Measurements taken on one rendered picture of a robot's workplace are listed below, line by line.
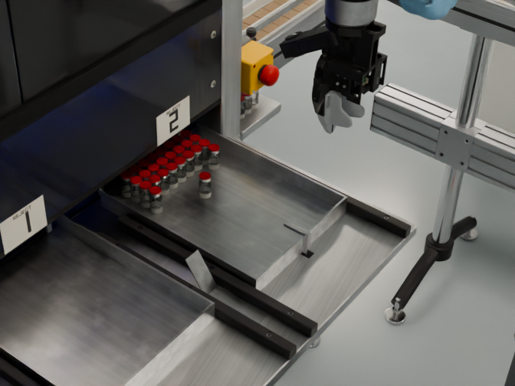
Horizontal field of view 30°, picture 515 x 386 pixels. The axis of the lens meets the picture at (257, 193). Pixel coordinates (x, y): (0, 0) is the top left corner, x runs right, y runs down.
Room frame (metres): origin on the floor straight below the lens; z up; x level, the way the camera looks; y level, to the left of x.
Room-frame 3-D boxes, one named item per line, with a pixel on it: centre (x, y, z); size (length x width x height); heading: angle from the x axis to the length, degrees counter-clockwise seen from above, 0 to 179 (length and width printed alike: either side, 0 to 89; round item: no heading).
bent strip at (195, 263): (1.05, 0.04, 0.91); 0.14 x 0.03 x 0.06; 54
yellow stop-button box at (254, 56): (1.55, 0.03, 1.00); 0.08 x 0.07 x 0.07; 55
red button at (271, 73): (1.53, -0.01, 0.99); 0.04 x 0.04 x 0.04; 55
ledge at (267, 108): (1.59, 0.05, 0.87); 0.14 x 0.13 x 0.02; 55
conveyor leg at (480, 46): (2.02, -0.53, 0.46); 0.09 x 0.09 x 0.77; 55
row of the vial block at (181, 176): (1.33, 0.15, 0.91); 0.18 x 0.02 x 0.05; 144
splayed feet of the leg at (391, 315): (2.02, -0.53, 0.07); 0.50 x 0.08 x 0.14; 145
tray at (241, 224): (1.27, 0.06, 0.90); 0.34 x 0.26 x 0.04; 54
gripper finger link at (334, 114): (1.21, -0.12, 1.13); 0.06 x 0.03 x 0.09; 55
